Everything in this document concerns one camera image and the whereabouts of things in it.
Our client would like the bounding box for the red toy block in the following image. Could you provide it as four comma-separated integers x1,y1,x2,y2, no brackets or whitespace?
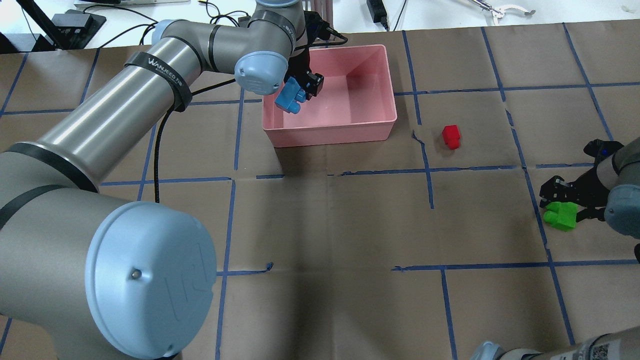
441,124,461,151

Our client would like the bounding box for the black power adapter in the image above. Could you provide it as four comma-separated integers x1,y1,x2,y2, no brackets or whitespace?
365,0,387,24

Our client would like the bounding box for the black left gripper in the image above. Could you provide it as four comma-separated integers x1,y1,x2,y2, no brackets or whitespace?
290,10,330,101

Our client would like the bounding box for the green toy block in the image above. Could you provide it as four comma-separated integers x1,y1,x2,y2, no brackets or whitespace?
542,202,578,231

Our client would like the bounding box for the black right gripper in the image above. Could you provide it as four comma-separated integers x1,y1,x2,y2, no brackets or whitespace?
539,139,624,223

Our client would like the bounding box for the long reacher grabber tool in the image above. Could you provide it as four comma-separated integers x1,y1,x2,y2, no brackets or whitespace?
459,0,537,27

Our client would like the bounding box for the blue toy block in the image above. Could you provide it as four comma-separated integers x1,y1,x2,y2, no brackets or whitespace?
274,77,307,114

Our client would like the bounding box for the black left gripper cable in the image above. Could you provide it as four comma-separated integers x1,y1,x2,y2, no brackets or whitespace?
152,30,349,203

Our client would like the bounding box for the pink plastic box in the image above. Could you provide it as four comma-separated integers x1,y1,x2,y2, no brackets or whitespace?
262,44,398,148

